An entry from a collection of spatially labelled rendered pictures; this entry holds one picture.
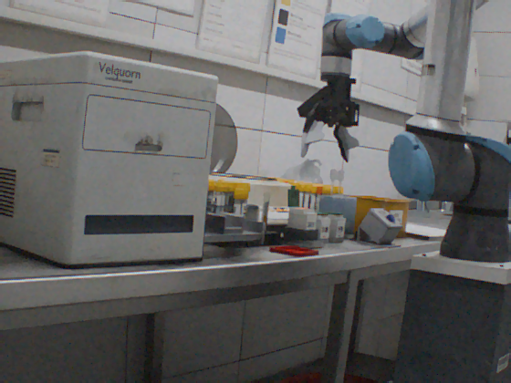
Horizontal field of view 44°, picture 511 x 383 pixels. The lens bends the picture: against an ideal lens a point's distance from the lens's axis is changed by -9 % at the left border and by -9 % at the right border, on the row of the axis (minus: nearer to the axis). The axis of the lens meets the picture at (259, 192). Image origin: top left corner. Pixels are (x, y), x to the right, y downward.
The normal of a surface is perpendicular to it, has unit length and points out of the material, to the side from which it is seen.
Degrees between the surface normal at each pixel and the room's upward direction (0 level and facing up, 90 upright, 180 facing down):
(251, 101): 90
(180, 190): 90
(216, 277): 90
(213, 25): 93
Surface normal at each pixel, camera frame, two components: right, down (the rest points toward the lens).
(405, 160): -0.94, 0.07
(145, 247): 0.78, 0.11
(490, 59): -0.62, -0.02
